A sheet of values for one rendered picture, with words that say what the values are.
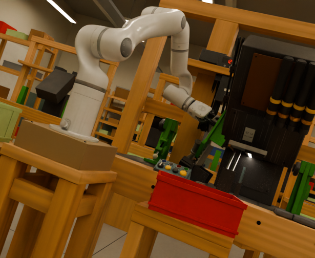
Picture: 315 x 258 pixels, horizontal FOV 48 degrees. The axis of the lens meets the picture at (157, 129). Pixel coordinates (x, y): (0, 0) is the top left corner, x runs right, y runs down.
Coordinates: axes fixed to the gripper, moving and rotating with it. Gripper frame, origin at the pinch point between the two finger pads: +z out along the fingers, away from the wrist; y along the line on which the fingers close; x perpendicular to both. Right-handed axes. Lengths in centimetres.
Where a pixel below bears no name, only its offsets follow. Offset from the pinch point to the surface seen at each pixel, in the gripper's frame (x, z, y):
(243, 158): 8.2, 22.0, -3.4
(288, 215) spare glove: -12, 50, -36
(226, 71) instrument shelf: -10.2, -12.9, 28.6
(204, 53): -9.0, -31.0, 34.6
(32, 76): 316, -383, 183
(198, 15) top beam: -17, -50, 55
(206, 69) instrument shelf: -6.9, -23.2, 25.3
